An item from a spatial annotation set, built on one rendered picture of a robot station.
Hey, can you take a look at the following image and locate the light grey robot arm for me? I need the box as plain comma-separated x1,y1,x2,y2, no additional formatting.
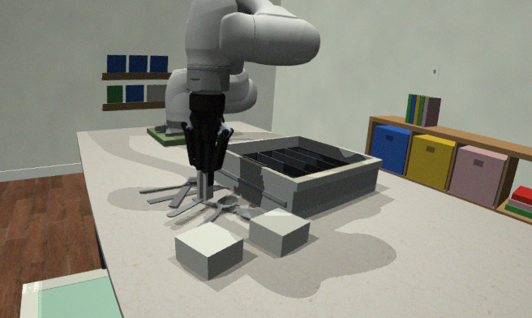
155,0,320,137

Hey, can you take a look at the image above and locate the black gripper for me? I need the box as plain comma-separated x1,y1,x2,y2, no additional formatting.
181,92,234,201

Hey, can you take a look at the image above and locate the silver fork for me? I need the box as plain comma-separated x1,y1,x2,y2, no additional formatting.
167,185,230,217

